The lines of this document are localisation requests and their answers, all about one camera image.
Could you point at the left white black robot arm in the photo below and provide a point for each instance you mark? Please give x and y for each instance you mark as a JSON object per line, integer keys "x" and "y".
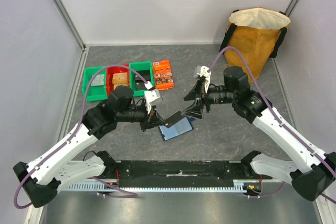
{"x": 46, "y": 176}

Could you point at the right green bin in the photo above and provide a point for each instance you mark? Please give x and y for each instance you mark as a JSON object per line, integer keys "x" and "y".
{"x": 145, "y": 69}

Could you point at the blue card holder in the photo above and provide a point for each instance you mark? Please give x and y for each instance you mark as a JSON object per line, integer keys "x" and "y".
{"x": 181, "y": 127}

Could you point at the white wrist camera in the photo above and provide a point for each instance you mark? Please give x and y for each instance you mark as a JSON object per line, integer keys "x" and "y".
{"x": 204, "y": 74}
{"x": 152, "y": 96}

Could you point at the yellow tote bag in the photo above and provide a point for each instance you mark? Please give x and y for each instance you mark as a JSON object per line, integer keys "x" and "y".
{"x": 257, "y": 33}

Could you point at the orange blister pack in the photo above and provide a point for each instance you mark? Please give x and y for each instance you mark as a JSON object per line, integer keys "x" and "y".
{"x": 163, "y": 77}

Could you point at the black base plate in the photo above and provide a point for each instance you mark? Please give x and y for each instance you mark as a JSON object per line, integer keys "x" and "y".
{"x": 221, "y": 169}

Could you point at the lower gold card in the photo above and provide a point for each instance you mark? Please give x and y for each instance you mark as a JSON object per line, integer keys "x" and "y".
{"x": 121, "y": 87}

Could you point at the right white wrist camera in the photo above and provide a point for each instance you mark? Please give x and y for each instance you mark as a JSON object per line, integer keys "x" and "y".
{"x": 204, "y": 74}

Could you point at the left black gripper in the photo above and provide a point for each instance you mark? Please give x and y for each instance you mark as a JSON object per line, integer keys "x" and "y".
{"x": 153, "y": 119}

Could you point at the aluminium frame rail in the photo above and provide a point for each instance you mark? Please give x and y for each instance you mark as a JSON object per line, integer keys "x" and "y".
{"x": 169, "y": 184}

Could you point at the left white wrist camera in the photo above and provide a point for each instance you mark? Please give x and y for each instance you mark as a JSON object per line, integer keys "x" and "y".
{"x": 152, "y": 96}

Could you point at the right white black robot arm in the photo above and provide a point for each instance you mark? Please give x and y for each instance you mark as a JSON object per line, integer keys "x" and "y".
{"x": 310, "y": 171}

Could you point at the red bin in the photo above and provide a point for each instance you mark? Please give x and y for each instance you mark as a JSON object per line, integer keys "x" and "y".
{"x": 110, "y": 72}

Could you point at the silver card in bin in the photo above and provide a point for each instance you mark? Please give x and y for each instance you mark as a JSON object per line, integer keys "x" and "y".
{"x": 99, "y": 80}

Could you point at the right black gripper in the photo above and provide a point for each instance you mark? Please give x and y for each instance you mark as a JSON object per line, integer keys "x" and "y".
{"x": 200, "y": 99}

